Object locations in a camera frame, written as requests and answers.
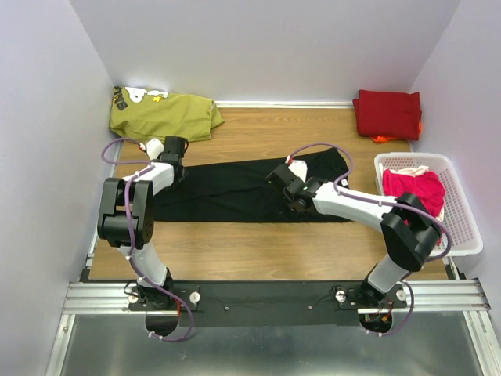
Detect red folded t-shirt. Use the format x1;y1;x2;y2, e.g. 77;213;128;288
352;90;422;141

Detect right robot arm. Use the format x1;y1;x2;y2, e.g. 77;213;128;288
266;161;444;307

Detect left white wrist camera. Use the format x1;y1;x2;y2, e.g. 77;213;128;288
139;138;164;161

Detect black floral t-shirt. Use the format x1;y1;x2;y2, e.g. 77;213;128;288
153;158;347;223

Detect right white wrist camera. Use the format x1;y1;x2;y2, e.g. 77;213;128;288
285;155;308;183

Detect olive green folded t-shirt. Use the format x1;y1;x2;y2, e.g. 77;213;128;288
109;86;225;143

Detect aluminium frame rail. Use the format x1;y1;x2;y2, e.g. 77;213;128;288
46;257;500;375

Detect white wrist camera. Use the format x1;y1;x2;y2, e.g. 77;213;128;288
285;155;308;183
139;138;164;161

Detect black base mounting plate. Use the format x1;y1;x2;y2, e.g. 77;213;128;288
124;280;407;331

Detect orange folded t-shirt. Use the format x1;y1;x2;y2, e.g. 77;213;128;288
370;121;423;143

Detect white plastic basket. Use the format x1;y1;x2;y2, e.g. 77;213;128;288
374;152;483;257

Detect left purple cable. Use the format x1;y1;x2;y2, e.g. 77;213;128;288
100;137;195;343

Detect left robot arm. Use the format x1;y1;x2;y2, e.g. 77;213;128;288
97;136;189;309

